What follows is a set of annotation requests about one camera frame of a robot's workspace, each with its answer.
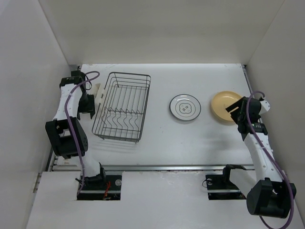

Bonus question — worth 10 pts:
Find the yellow plate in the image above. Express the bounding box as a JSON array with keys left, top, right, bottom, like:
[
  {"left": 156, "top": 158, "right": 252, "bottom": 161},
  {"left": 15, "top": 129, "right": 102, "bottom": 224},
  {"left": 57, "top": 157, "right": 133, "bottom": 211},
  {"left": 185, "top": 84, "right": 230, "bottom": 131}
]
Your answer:
[
  {"left": 212, "top": 113, "right": 236, "bottom": 126},
  {"left": 211, "top": 91, "right": 242, "bottom": 122}
]

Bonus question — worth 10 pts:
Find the white plate black outline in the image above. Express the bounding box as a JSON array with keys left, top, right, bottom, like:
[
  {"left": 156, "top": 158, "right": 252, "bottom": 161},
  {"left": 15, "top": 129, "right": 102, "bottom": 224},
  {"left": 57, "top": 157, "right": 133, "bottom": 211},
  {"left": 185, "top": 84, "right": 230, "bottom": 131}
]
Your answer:
[{"left": 169, "top": 94, "right": 202, "bottom": 122}]

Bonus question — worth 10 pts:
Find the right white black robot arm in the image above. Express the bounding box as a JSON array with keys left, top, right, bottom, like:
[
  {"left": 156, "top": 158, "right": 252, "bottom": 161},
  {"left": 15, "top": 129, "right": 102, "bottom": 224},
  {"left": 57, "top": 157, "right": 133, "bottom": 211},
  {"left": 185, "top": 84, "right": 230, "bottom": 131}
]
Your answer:
[{"left": 221, "top": 97, "right": 296, "bottom": 219}]

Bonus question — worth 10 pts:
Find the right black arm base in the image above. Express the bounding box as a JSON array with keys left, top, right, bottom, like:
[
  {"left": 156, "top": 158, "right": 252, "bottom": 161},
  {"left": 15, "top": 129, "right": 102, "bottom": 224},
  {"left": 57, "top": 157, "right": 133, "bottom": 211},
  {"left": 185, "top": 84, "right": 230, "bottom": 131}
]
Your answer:
[{"left": 202, "top": 164, "right": 256, "bottom": 200}]

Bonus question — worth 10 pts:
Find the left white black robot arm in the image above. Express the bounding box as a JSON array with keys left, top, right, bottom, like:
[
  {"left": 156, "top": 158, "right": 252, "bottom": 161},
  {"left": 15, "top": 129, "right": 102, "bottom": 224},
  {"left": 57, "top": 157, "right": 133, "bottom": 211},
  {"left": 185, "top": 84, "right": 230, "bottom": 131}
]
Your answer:
[{"left": 45, "top": 70, "right": 107, "bottom": 189}]

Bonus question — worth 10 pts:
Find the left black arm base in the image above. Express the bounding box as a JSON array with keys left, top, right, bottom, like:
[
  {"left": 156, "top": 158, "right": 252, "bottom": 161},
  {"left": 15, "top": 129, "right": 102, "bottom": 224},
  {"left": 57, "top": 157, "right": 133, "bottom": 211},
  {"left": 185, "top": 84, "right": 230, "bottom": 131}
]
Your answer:
[{"left": 77, "top": 174, "right": 122, "bottom": 201}]

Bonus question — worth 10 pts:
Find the white plastic cutlery holder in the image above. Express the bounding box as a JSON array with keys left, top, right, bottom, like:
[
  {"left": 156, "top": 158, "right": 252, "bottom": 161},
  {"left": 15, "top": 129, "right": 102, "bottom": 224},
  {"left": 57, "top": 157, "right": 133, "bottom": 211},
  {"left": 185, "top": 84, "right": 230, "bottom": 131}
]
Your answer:
[{"left": 92, "top": 83, "right": 105, "bottom": 105}]

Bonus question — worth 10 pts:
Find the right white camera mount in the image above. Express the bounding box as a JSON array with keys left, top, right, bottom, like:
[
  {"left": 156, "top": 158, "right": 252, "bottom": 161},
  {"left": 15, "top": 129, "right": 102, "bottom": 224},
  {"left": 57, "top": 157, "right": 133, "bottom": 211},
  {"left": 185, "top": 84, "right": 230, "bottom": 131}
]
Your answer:
[{"left": 259, "top": 97, "right": 271, "bottom": 115}]

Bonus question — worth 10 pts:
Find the black wire dish rack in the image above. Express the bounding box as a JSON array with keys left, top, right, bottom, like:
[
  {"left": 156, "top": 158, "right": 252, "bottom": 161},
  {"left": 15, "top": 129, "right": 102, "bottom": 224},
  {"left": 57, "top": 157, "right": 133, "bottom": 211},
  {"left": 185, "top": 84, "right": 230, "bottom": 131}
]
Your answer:
[{"left": 91, "top": 72, "right": 151, "bottom": 143}]

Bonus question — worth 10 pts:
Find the metal rail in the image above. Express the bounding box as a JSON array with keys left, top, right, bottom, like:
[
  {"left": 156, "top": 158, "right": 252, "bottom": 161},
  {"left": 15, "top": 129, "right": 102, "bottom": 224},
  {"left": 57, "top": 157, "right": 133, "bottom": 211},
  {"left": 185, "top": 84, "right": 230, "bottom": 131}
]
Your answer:
[{"left": 49, "top": 163, "right": 258, "bottom": 172}]

